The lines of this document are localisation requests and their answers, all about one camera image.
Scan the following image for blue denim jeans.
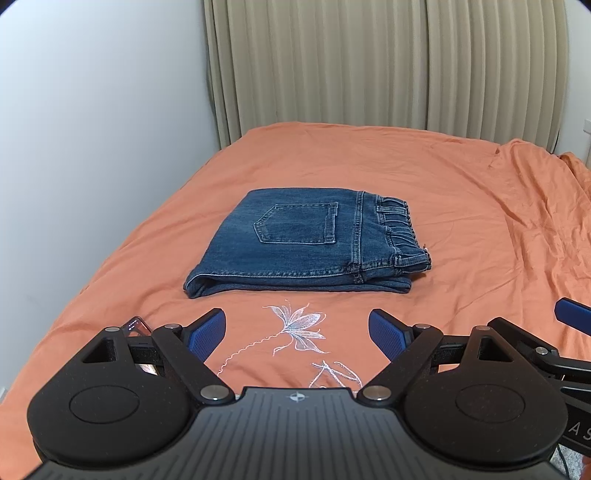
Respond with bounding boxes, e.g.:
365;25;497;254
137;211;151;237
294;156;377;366
183;188;432;298

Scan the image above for orange crumpled duvet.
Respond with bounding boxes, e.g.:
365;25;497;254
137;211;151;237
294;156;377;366
558;152;590;211

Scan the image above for orange bed sheet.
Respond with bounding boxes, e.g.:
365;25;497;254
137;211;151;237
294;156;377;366
1;123;590;479

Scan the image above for beige pleated curtain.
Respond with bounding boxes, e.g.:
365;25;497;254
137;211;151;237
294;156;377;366
204;1;569;149

